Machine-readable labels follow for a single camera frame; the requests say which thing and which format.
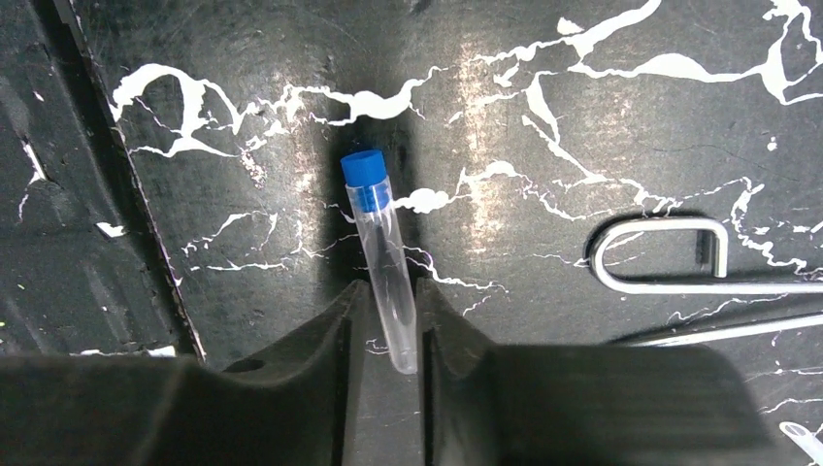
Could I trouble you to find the blue capped tube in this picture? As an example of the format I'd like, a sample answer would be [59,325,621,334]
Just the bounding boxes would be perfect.
[341,150,418,375]

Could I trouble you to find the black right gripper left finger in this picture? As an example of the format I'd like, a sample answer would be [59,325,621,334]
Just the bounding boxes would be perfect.
[1,281,364,465]

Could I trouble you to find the small glass beaker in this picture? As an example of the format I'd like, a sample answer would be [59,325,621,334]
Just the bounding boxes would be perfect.
[778,421,822,465]

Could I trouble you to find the metal crucible tongs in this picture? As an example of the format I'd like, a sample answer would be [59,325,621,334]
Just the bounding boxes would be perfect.
[587,216,822,347]

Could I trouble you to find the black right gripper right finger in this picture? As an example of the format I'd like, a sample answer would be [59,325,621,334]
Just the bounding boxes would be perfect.
[415,279,779,465]

